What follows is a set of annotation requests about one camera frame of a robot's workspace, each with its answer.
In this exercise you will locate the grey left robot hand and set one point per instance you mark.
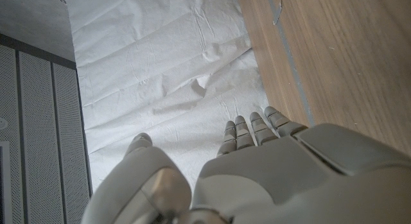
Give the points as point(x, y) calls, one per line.
point(289, 179)

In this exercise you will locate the white curtain backdrop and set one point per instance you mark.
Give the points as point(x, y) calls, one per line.
point(160, 73)

